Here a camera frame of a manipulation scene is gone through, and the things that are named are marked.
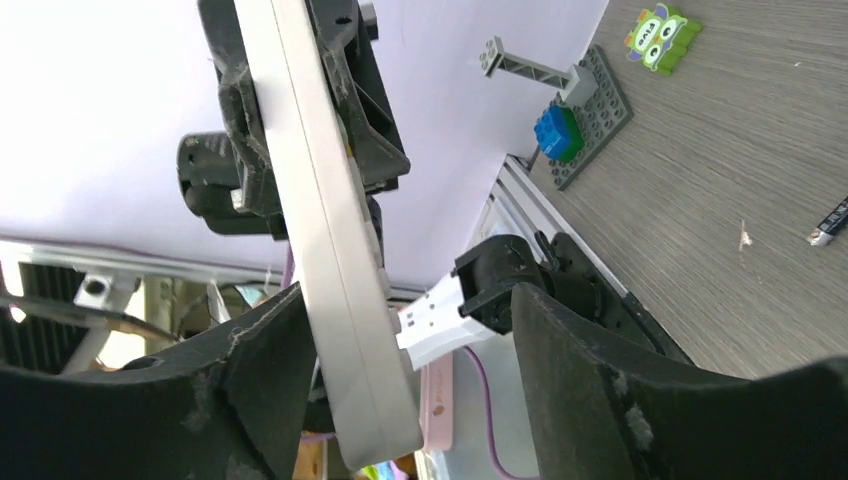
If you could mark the white long remote control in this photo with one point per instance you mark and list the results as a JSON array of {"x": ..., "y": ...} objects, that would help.
[{"x": 367, "y": 378}]

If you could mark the grey lego beam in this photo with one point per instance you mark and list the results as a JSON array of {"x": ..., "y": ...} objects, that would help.
[{"x": 575, "y": 86}]

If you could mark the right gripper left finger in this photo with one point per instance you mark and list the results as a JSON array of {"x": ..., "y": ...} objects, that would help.
[{"x": 228, "y": 403}]

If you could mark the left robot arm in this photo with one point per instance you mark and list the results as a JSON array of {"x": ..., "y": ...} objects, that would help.
[{"x": 503, "y": 298}]

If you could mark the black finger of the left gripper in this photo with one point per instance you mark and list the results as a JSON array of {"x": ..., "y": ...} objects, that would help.
[{"x": 308, "y": 138}]

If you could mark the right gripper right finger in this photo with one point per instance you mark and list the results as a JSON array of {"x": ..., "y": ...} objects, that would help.
[{"x": 603, "y": 407}]

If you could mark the black battery lower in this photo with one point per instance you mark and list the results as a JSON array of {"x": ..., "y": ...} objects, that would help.
[{"x": 830, "y": 226}]

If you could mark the pink object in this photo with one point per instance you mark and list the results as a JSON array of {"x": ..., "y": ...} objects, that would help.
[{"x": 436, "y": 404}]

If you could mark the green monster lego toy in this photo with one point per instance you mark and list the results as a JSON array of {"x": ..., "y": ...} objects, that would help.
[{"x": 661, "y": 38}]

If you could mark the grey lego baseplate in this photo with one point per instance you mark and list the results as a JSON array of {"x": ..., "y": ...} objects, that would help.
[{"x": 600, "y": 119}]

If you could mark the blue green lego brick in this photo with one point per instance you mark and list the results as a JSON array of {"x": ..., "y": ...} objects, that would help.
[{"x": 558, "y": 135}]

